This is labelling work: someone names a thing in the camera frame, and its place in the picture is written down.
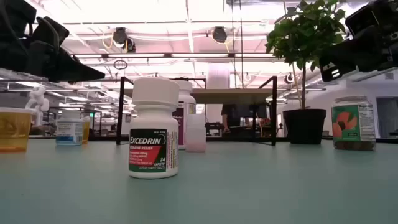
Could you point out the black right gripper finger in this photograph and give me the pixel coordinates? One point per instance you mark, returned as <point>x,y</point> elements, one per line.
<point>351,59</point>

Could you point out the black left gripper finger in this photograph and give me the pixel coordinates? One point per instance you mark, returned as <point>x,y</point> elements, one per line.
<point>77,71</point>

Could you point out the white bottle blue label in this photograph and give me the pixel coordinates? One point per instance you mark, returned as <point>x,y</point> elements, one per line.
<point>69,129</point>

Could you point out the small amber pill bottle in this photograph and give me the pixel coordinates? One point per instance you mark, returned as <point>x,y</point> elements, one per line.
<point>86,130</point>

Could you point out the green medicine bottle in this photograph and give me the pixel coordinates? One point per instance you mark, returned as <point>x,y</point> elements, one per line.
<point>351,124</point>

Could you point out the white Excedrin medicine bottle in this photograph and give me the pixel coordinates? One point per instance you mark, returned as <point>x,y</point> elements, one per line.
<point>154,124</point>

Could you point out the white bottle maroon label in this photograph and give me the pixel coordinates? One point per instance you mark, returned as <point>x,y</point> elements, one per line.
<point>186,105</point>

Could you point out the translucent pinkish plastic bottle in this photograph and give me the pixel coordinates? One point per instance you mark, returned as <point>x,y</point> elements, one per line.
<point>196,133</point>

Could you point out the wooden shelf black metal legs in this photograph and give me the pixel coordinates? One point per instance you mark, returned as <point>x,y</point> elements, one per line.
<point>230,96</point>

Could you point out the black ceiling light bar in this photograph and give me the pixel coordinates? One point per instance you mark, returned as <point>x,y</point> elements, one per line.
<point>105,55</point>

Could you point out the black ceiling spotlight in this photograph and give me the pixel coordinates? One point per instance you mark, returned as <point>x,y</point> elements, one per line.
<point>289,77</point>
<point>219,34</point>
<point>119,35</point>

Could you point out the green leafy plant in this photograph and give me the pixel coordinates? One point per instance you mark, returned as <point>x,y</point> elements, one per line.
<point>298,34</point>

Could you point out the black plant pot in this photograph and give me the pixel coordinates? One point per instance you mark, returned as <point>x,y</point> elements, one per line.
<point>304,126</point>

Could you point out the person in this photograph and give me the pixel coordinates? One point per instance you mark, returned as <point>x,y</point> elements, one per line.
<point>236,115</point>

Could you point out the green table mat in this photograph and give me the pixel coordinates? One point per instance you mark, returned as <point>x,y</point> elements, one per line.
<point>248,186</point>

